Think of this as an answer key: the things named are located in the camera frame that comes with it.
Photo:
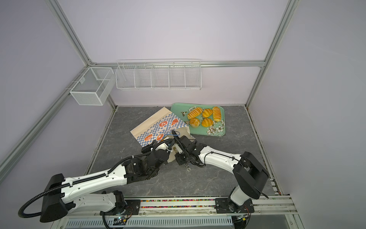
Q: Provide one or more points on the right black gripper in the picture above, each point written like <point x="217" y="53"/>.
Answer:
<point x="177" y="156"/>

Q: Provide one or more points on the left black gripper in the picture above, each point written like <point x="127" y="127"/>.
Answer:
<point x="145" y="150"/>

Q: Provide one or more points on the blue checkered paper bag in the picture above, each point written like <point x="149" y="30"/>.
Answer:
<point x="159" y="127"/>

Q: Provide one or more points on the orange round fake bread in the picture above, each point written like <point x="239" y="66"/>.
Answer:
<point x="207" y="112"/>

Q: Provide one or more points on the ridged yellow fake bread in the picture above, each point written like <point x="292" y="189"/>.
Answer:
<point x="217" y="116"/>

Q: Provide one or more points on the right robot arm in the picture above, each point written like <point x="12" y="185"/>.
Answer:
<point x="249" y="173"/>

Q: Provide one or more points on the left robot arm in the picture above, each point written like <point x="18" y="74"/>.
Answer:
<point x="58" y="198"/>

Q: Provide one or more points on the flaky pastry fake bread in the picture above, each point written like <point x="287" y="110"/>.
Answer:
<point x="194" y="122"/>

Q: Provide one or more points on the small yellow fake bread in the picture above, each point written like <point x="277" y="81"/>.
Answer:
<point x="207" y="122"/>

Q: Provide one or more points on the green floral tray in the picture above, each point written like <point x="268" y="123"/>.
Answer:
<point x="217" y="129"/>

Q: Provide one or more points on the small white mesh basket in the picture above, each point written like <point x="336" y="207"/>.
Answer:
<point x="94" y="86"/>

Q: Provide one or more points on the long white wire basket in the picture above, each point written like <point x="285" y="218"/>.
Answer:
<point x="156" y="74"/>

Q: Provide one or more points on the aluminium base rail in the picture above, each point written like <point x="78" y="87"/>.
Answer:
<point x="182" y="212"/>

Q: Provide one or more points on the aluminium frame posts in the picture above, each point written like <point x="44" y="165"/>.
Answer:
<point x="27" y="140"/>

